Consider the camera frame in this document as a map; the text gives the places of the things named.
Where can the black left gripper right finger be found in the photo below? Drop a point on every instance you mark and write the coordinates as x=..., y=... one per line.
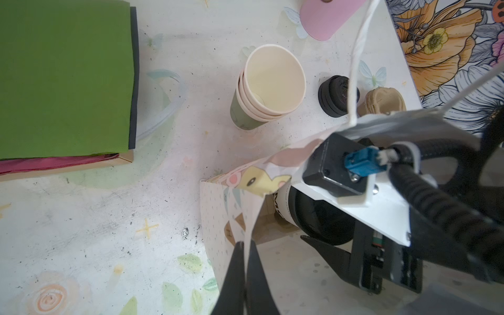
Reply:
x=258, y=298

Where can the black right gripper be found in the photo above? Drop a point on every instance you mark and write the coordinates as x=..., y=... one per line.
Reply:
x=369, y=264

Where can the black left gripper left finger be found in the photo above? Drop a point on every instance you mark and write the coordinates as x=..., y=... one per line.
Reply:
x=232, y=293

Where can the white paper coffee cup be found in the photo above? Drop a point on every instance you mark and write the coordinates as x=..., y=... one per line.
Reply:
x=284, y=201

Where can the cartoon animal paper gift bag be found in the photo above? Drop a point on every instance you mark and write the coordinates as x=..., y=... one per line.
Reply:
x=441, y=196

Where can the brown pulp cup carrier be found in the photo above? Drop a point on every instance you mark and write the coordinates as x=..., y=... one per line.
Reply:
x=382, y=100

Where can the black plastic cup lid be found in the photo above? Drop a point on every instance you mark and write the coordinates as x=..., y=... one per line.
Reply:
x=319, y=219

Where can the stack of black lids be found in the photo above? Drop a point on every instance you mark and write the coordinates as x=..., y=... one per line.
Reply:
x=332, y=96

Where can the black paper napkin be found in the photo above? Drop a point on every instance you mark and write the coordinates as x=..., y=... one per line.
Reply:
x=136, y=67

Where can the stack of paper cups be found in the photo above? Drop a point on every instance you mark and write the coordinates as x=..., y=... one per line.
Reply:
x=271, y=86

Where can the pink plastic straw cup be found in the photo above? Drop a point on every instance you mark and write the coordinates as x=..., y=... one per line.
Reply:
x=322, y=18

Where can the pink paper napkin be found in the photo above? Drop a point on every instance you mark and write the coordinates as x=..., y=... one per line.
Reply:
x=43, y=164

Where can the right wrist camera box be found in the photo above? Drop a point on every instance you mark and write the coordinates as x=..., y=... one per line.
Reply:
x=342, y=166

